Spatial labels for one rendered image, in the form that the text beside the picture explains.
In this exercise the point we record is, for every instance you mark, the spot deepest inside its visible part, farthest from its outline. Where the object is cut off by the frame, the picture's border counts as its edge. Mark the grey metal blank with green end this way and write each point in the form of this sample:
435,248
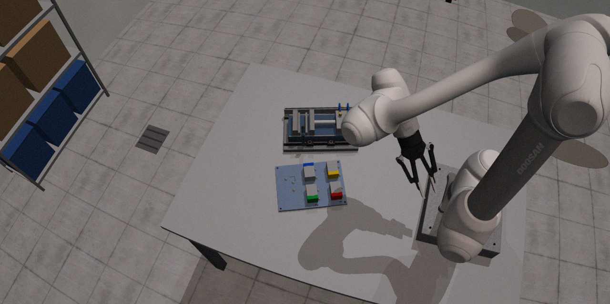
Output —
311,192

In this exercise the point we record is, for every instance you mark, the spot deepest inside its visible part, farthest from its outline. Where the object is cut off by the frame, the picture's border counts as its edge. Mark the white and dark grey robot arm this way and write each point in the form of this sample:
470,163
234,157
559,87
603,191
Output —
570,98

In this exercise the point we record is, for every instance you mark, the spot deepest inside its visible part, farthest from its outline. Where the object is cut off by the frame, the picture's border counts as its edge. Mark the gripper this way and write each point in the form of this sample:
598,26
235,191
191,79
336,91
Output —
413,148

